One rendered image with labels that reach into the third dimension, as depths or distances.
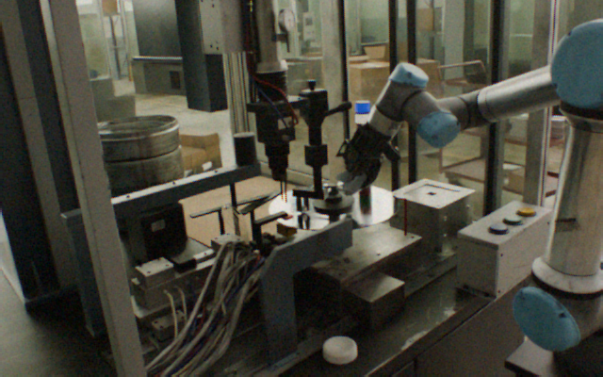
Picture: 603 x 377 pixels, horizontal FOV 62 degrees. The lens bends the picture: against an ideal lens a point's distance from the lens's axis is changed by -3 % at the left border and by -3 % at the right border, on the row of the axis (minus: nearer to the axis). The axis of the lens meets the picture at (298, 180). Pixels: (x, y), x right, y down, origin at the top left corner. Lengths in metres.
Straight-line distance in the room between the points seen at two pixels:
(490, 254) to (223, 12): 0.80
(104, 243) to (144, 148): 0.95
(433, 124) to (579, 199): 0.33
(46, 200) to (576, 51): 1.20
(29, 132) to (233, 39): 0.57
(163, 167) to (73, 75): 1.05
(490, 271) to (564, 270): 0.39
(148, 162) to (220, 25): 0.71
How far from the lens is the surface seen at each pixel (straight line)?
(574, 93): 0.80
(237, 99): 2.33
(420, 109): 1.07
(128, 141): 1.68
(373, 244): 1.33
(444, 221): 1.46
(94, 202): 0.74
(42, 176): 1.42
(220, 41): 1.11
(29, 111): 1.39
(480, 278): 1.31
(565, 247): 0.90
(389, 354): 1.12
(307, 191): 1.23
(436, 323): 1.22
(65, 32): 0.70
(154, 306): 1.24
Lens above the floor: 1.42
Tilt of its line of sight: 18 degrees down
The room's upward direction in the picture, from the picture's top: 4 degrees counter-clockwise
